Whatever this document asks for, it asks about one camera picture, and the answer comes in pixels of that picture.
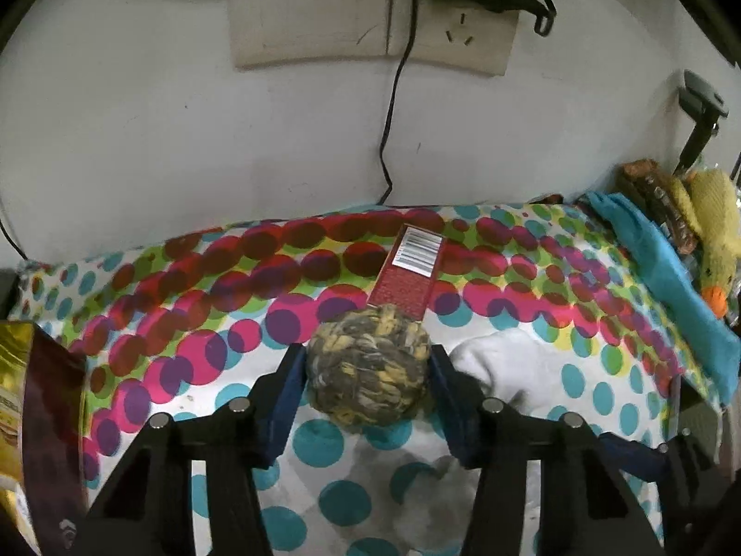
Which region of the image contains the small white sock bundle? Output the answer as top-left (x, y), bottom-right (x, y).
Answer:
top-left (450, 329), bottom-right (564, 416)

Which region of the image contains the yellow grey rope ball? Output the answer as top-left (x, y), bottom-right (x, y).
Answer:
top-left (307, 304), bottom-right (431, 429)

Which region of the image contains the red cigarette box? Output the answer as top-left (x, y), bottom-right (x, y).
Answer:
top-left (368, 223), bottom-right (445, 322)

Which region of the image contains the teal cloth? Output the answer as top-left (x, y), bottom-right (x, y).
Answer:
top-left (584, 191), bottom-right (740, 405)

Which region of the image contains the gold metal tin box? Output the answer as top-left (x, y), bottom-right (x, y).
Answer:
top-left (1, 322), bottom-right (87, 555)

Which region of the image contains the polka dot bed sheet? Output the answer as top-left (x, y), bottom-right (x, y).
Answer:
top-left (8, 198), bottom-right (721, 555)

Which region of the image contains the brown snack packet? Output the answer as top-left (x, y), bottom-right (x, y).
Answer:
top-left (615, 158), bottom-right (698, 256)

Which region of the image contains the yellow duck plush toy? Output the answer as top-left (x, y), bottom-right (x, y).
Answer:
top-left (668, 168), bottom-right (740, 319)

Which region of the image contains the black clamp stand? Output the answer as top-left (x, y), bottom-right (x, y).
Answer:
top-left (674, 69), bottom-right (728, 175)

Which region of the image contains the black hanging cable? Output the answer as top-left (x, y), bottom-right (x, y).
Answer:
top-left (0, 216), bottom-right (29, 261)

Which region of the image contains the beige wall socket plate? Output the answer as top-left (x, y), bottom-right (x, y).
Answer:
top-left (229, 0), bottom-right (519, 76)

